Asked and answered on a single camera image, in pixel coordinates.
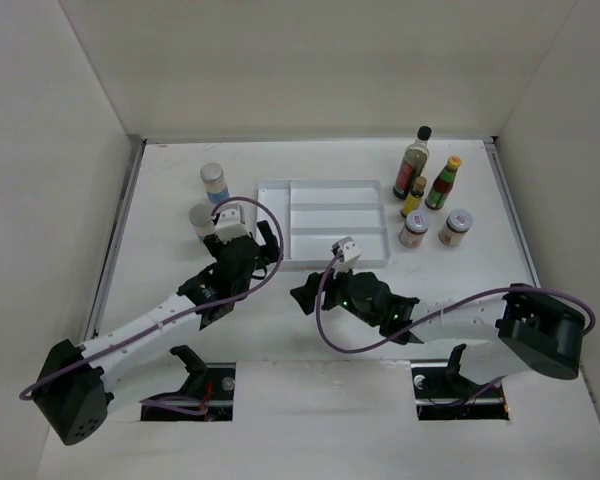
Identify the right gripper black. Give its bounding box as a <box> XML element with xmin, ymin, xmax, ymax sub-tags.
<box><xmin>291</xmin><ymin>257</ymin><xmax>380</xmax><ymax>326</ymax></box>

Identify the blue-label jar of white pearls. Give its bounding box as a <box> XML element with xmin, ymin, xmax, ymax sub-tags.
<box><xmin>200</xmin><ymin>163</ymin><xmax>230</xmax><ymax>205</ymax></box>

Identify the small yellow-label bottle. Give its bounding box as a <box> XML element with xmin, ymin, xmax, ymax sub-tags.
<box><xmin>400</xmin><ymin>176</ymin><xmax>427</xmax><ymax>218</ymax></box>

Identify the dark soy sauce bottle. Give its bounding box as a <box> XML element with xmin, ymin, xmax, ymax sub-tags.
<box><xmin>393</xmin><ymin>126</ymin><xmax>432</xmax><ymax>200</ymax></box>

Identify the green red sauce bottle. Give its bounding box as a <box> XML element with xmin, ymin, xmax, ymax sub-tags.
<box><xmin>425</xmin><ymin>156</ymin><xmax>462</xmax><ymax>210</ymax></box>

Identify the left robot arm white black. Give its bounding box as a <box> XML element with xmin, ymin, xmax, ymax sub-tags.
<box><xmin>25</xmin><ymin>219</ymin><xmax>283</xmax><ymax>446</ymax></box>

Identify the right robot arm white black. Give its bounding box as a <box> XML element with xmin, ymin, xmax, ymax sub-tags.
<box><xmin>290</xmin><ymin>272</ymin><xmax>586</xmax><ymax>396</ymax></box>

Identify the white divided organizer tray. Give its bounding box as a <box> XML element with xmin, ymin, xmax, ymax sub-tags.
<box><xmin>257</xmin><ymin>180</ymin><xmax>391</xmax><ymax>271</ymax></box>

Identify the red-lid spice jar left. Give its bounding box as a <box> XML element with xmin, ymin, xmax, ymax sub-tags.
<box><xmin>399</xmin><ymin>209</ymin><xmax>429</xmax><ymax>248</ymax></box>

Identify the red-lid spice jar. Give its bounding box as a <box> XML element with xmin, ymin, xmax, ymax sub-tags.
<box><xmin>399</xmin><ymin>209</ymin><xmax>429</xmax><ymax>248</ymax></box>
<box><xmin>438</xmin><ymin>209</ymin><xmax>474</xmax><ymax>247</ymax></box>

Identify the red-lid spice jar right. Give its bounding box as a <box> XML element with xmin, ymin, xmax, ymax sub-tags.
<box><xmin>438</xmin><ymin>209</ymin><xmax>474</xmax><ymax>247</ymax></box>

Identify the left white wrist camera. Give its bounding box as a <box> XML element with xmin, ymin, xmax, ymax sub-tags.
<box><xmin>215</xmin><ymin>204</ymin><xmax>250</xmax><ymax>243</ymax></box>

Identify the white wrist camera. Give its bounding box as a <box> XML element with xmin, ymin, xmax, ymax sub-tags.
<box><xmin>332</xmin><ymin>236</ymin><xmax>361</xmax><ymax>276</ymax></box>
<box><xmin>215</xmin><ymin>204</ymin><xmax>250</xmax><ymax>243</ymax></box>

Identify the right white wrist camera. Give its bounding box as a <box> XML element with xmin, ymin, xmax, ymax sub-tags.
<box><xmin>332</xmin><ymin>236</ymin><xmax>361</xmax><ymax>276</ymax></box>

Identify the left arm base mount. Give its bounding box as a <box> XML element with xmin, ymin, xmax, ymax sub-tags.
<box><xmin>140</xmin><ymin>345</ymin><xmax>237</xmax><ymax>422</ymax></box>

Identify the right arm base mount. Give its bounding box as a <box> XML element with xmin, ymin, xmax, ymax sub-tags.
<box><xmin>411</xmin><ymin>344</ymin><xmax>509</xmax><ymax>421</ymax></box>

